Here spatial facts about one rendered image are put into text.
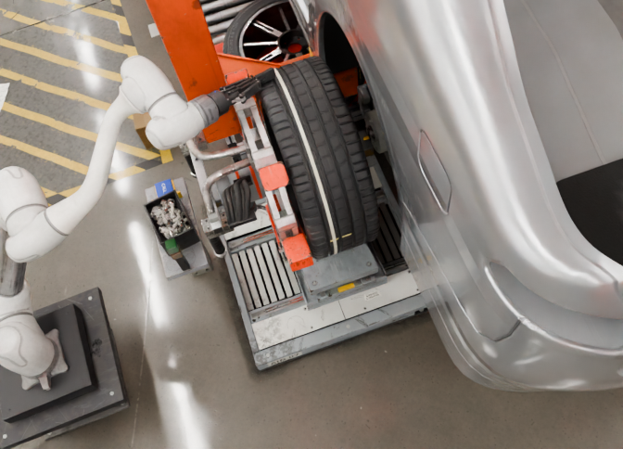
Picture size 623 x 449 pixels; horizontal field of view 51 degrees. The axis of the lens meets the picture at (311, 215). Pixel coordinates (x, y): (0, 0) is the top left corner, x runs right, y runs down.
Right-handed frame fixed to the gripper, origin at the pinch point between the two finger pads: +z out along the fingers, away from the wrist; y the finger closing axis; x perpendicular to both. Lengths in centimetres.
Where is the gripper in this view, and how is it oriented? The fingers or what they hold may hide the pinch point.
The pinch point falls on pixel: (264, 76)
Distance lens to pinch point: 208.5
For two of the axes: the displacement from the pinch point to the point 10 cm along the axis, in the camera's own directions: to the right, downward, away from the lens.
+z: 7.5, -5.2, 4.0
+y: 6.2, 3.5, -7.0
